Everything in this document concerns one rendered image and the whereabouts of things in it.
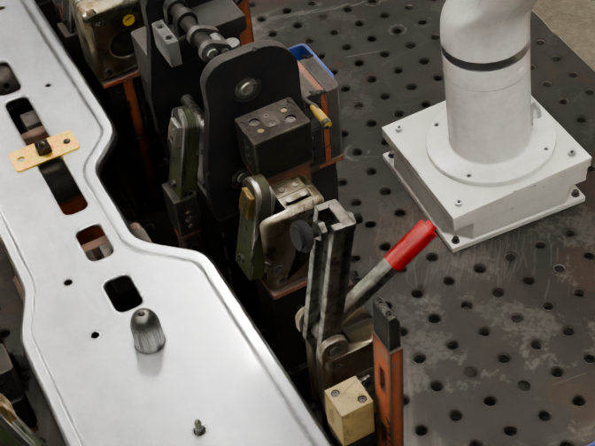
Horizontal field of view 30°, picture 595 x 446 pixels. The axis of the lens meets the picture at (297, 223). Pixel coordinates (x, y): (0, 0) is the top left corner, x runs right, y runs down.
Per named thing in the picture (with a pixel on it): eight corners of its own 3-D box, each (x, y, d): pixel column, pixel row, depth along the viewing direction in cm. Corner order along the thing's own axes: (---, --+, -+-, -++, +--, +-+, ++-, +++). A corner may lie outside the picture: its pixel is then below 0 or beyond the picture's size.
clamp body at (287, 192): (254, 386, 148) (219, 189, 120) (329, 349, 151) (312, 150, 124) (287, 438, 142) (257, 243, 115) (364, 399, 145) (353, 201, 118)
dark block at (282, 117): (269, 348, 151) (233, 117, 121) (314, 326, 153) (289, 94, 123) (286, 373, 148) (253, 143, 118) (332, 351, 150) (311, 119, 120)
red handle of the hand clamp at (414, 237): (299, 319, 108) (415, 205, 105) (312, 326, 110) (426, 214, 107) (320, 349, 105) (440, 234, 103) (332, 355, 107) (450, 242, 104)
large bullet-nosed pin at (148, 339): (133, 346, 118) (120, 307, 113) (160, 334, 118) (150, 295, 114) (144, 366, 116) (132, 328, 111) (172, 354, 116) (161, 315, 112)
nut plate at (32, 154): (17, 173, 135) (14, 166, 134) (7, 155, 137) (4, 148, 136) (81, 148, 137) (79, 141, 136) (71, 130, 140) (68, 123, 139)
